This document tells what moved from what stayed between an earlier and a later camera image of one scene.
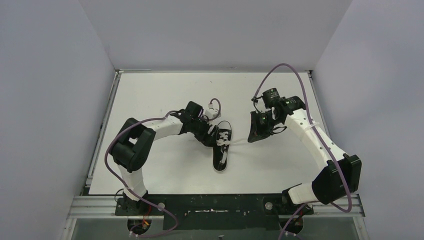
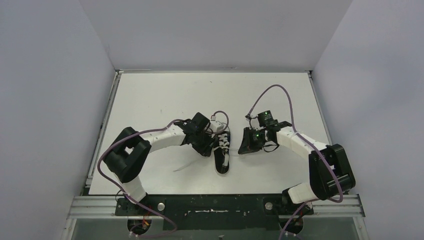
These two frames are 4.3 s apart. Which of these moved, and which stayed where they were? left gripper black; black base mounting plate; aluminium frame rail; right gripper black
Moved: left gripper black; right gripper black
Stayed: black base mounting plate; aluminium frame rail
